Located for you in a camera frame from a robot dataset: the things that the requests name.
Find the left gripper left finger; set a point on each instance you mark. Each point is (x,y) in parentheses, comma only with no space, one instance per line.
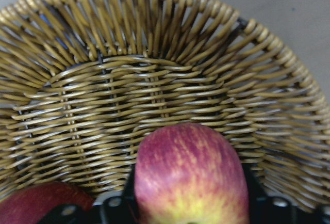
(109,208)

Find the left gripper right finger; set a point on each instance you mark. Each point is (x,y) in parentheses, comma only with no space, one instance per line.
(276,209)

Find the yellow-red apple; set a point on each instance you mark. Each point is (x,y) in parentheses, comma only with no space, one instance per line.
(189,173)

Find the dark red basket apple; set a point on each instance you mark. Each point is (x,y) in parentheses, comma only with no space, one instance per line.
(31,204)

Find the woven wicker basket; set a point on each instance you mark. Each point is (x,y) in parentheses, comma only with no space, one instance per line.
(83,81)

